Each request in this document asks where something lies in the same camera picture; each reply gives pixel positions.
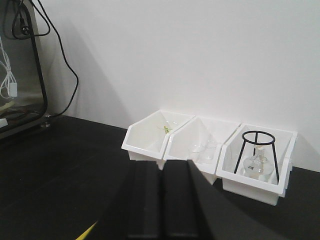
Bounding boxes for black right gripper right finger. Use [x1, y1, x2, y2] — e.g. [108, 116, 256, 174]
[163, 160, 283, 240]

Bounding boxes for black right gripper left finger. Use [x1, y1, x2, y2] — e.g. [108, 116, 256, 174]
[92, 161, 161, 240]

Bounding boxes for yellow plastic tray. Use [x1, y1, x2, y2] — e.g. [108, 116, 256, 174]
[75, 221, 98, 240]

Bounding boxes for small clear glass beakers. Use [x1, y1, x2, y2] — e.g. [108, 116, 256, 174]
[189, 140, 218, 164]

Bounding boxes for white bin middle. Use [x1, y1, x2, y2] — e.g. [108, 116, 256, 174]
[164, 116, 241, 185]

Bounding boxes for white bin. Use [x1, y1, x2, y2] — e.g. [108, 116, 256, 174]
[121, 110, 195, 170]
[164, 116, 241, 185]
[216, 123, 298, 206]

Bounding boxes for white bin left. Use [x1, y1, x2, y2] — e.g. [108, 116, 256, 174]
[121, 110, 195, 170]

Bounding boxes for white bin right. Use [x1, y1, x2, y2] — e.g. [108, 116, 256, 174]
[216, 123, 298, 206]

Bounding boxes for round glass flask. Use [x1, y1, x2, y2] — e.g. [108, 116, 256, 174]
[243, 146, 275, 182]

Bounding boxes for black framed glass cabinet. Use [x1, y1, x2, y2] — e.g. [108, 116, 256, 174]
[0, 0, 48, 139]

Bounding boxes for black wire tripod stand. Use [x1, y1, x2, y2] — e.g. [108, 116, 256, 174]
[233, 130, 280, 183]

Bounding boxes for white cable with adapter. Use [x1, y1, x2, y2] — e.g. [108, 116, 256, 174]
[0, 37, 20, 100]

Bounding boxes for black power cable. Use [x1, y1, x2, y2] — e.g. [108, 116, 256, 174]
[3, 0, 80, 118]

